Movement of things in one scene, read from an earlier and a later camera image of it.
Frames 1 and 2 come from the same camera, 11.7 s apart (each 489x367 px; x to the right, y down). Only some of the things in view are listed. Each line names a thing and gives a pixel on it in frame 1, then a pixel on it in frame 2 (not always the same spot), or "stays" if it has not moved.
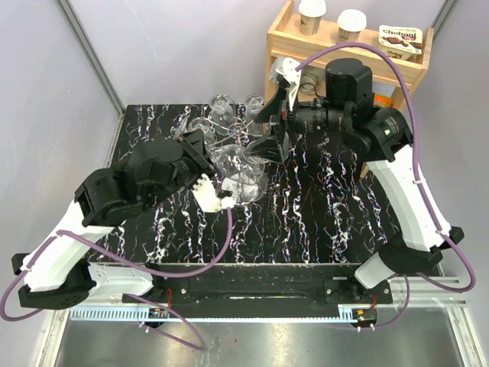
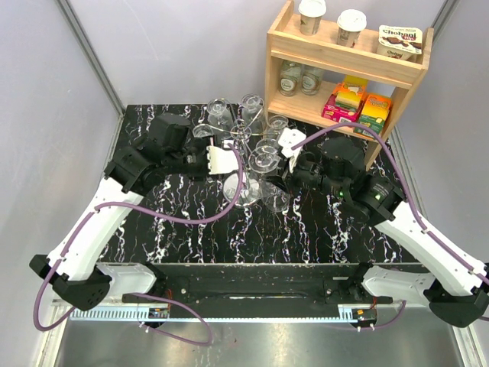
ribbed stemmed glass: x=253 y=104 stays
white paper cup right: x=350 y=24 stays
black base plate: x=264 y=285 stays
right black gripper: x=276 y=114 -> x=285 y=184
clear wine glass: x=241 y=172 -> x=273 y=196
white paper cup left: x=311 y=12 stays
